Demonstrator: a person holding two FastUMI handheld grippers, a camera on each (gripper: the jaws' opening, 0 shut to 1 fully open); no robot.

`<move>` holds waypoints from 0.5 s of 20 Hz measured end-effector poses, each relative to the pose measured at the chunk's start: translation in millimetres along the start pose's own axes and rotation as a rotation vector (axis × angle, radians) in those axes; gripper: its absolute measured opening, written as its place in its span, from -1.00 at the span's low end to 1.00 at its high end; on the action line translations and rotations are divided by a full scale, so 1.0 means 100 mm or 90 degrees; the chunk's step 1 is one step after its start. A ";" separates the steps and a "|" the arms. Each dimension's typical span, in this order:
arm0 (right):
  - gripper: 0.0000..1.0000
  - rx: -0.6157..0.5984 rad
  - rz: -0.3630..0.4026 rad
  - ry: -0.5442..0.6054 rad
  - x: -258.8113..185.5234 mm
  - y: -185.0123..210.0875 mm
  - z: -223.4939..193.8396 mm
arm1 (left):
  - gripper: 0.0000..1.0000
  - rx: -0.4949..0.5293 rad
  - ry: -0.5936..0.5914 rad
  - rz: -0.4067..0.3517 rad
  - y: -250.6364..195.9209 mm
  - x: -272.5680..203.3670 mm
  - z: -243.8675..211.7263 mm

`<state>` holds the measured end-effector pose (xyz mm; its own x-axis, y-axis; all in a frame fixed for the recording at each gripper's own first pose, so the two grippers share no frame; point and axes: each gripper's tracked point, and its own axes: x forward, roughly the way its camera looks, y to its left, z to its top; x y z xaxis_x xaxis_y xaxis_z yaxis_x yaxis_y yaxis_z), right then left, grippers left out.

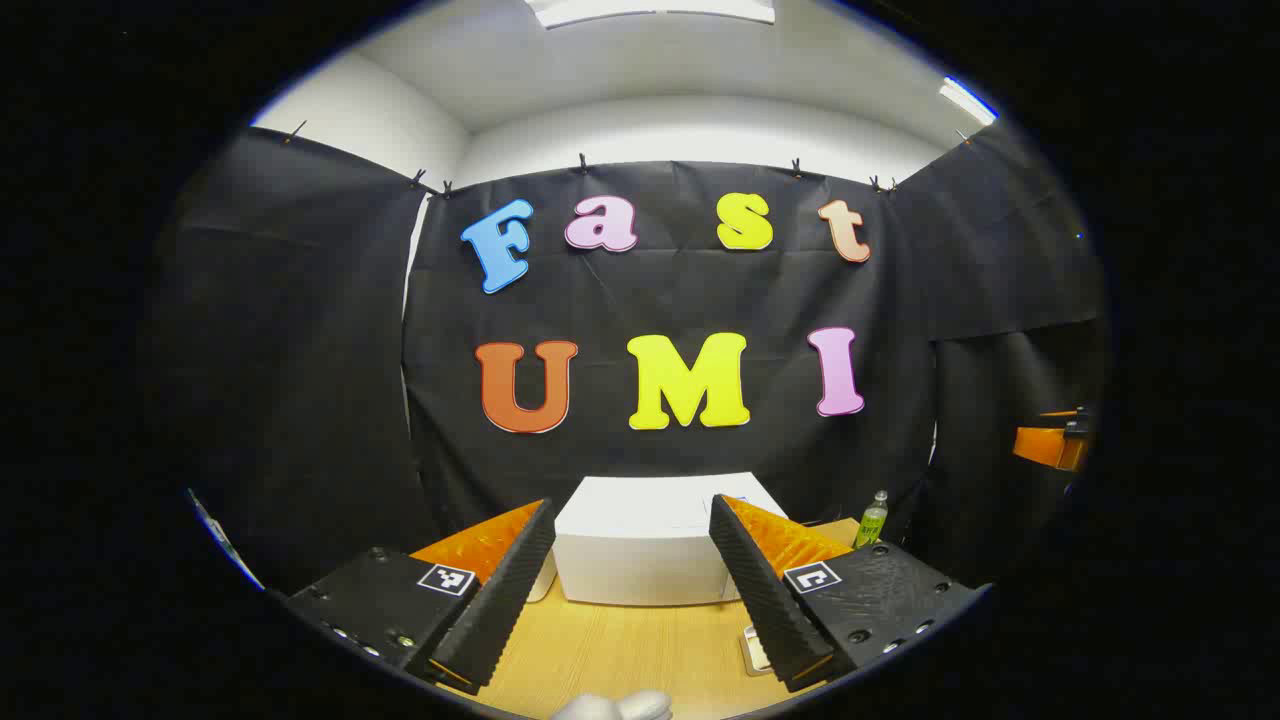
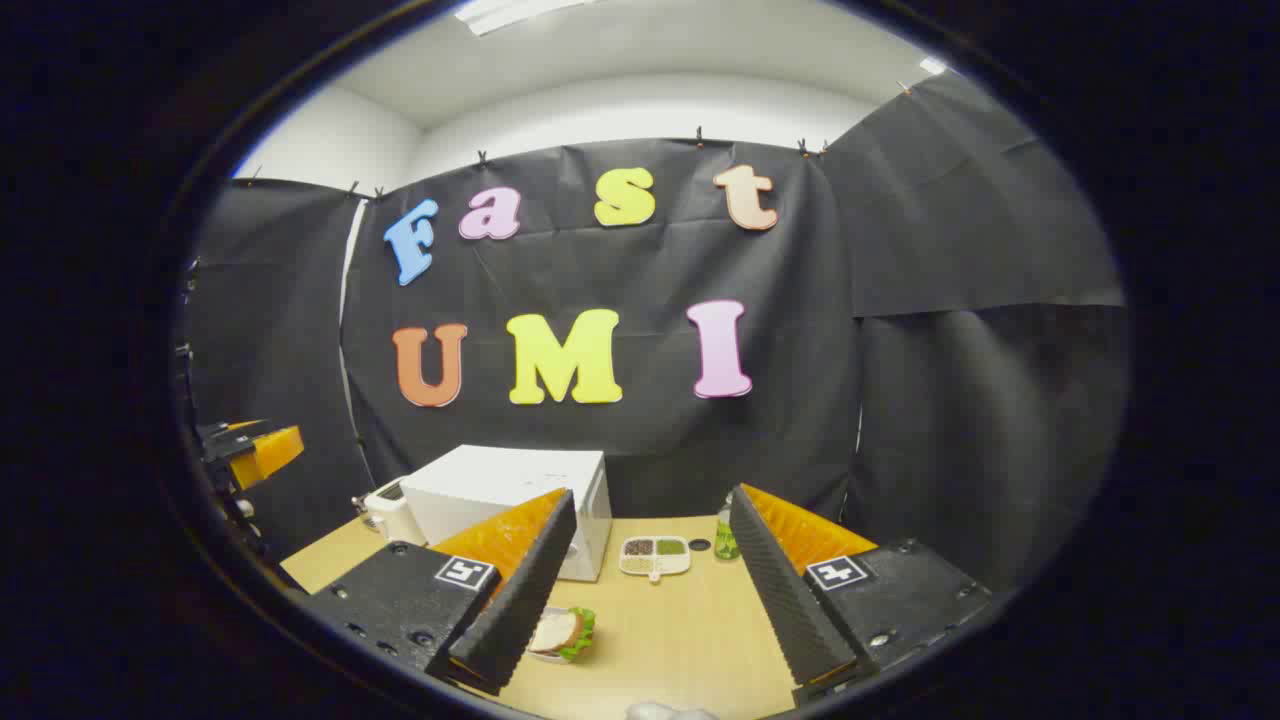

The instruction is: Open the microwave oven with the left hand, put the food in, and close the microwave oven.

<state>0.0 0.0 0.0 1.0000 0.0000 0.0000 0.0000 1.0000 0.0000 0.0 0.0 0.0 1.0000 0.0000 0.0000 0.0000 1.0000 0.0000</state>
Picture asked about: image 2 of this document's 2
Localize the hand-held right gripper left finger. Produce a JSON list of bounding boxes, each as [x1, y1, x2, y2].
[[300, 488, 579, 698]]

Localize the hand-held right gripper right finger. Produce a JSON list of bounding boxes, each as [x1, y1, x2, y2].
[[728, 483, 993, 707]]

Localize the lettuce sandwich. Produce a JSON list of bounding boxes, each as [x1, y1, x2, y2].
[[527, 606, 597, 663]]

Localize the white microwave oven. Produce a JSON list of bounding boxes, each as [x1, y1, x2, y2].
[[400, 445, 613, 583]]

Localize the small white ribbed tray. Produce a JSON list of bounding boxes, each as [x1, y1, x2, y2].
[[526, 607, 581, 665]]

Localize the green drink bottle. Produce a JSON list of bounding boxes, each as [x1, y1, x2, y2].
[[714, 492, 743, 561]]

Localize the divided white dish of beans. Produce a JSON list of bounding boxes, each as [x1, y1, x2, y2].
[[618, 535, 693, 584]]

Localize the white toaster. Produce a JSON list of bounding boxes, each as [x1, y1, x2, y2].
[[360, 478, 429, 547]]

